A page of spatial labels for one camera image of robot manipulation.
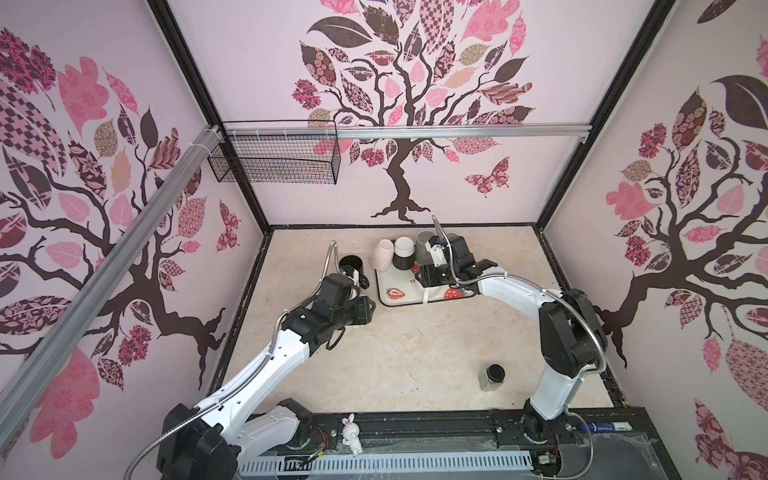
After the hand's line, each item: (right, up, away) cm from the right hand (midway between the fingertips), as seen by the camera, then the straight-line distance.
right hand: (424, 269), depth 92 cm
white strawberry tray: (-7, -7, +8) cm, 13 cm away
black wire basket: (-48, +38, +3) cm, 61 cm away
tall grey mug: (0, +4, +9) cm, 10 cm away
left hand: (-16, -10, -13) cm, 23 cm away
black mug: (-22, +2, +5) cm, 23 cm away
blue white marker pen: (+47, -39, -18) cm, 63 cm away
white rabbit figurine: (-21, -39, -21) cm, 49 cm away
